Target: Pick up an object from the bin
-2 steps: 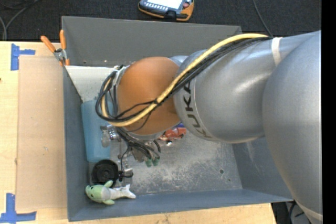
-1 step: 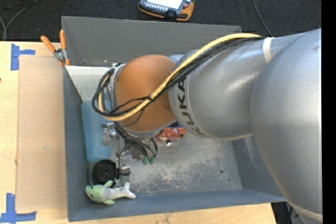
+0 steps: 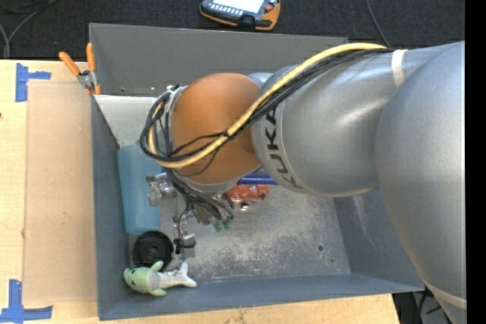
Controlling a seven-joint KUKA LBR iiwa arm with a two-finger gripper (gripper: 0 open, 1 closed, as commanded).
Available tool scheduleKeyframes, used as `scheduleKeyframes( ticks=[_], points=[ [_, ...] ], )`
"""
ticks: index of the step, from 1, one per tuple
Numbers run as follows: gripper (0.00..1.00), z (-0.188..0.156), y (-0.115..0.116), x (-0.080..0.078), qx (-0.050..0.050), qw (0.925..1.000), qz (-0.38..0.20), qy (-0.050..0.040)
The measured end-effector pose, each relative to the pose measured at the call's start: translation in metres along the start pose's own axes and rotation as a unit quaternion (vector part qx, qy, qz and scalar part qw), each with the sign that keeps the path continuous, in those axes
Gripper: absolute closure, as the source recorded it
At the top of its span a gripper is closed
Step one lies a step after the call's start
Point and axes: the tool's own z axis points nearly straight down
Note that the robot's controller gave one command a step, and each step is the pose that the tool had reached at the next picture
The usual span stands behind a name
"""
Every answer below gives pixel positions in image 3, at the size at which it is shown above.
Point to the grey metal bin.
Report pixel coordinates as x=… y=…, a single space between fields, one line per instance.
x=273 y=239

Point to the blue flat bar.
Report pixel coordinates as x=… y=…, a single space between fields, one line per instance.
x=262 y=181

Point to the pale flat board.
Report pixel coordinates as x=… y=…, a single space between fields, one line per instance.
x=57 y=201

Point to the green and white toy fish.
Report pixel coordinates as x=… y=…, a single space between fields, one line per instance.
x=146 y=279

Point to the orange-red toy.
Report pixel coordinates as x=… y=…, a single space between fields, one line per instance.
x=248 y=194

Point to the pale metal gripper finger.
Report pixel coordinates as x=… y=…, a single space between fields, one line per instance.
x=186 y=241
x=159 y=189

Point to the black round disc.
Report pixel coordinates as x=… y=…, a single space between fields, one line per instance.
x=152 y=248

